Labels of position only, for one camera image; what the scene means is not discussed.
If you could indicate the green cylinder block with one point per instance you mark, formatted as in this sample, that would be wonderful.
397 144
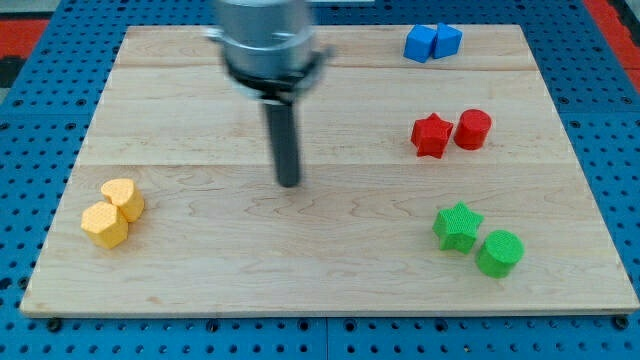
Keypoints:
499 254

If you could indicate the green star block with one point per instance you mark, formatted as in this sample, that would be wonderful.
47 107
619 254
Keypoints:
457 228

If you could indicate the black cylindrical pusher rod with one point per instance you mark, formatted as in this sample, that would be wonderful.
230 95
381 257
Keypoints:
281 124

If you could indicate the red cylinder block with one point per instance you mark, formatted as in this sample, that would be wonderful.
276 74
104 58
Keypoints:
472 130

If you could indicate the red star block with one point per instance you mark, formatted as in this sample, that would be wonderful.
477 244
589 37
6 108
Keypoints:
431 135

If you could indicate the blue triangular block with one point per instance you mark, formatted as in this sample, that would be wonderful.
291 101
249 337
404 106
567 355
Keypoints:
448 40

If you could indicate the yellow hexagon block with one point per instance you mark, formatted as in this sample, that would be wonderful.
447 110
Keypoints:
104 224

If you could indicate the blue cube block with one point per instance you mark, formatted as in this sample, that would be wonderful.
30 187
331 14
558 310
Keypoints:
419 43

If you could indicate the yellow heart block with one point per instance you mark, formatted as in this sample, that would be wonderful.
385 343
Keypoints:
126 196

